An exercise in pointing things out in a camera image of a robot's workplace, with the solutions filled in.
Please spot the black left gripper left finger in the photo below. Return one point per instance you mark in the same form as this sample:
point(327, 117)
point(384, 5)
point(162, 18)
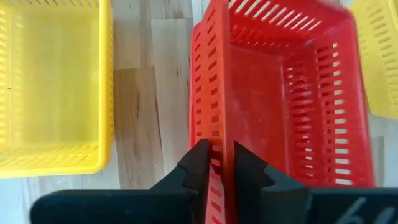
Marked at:
point(196, 168)

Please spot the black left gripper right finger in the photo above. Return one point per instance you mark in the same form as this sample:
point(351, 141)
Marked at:
point(258, 193)

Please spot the red slotted plastic basket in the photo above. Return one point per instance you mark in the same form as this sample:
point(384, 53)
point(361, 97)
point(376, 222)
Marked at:
point(258, 93)

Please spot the yellow slotted plastic basket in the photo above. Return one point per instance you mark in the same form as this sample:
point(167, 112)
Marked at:
point(56, 77)
point(381, 62)

